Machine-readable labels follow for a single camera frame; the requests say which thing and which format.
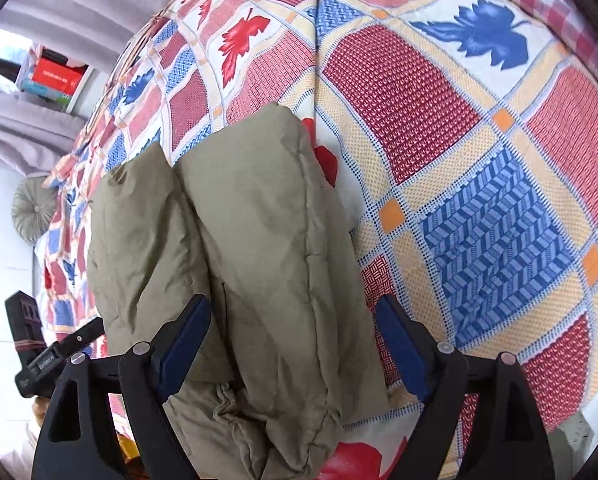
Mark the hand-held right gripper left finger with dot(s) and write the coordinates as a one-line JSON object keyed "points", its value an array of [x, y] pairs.
{"points": [[184, 345]]}

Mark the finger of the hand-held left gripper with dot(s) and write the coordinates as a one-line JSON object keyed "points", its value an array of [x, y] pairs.
{"points": [[86, 335]]}

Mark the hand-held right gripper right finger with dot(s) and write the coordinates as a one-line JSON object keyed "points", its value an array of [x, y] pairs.
{"points": [[404, 345]]}

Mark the khaki garment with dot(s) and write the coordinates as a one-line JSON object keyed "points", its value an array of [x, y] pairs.
{"points": [[269, 260]]}

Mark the round grey pleated cushion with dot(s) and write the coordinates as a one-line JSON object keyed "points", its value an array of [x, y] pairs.
{"points": [[34, 210]]}

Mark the patterned leaf print blanket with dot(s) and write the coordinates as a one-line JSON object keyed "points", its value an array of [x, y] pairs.
{"points": [[454, 160]]}

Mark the teal box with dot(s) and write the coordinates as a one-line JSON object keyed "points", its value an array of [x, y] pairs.
{"points": [[46, 92]]}

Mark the pale lilac curtain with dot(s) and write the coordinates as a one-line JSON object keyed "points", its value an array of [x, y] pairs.
{"points": [[79, 10]]}

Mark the red plaid cloth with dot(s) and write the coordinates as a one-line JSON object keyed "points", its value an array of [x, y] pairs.
{"points": [[569, 10]]}

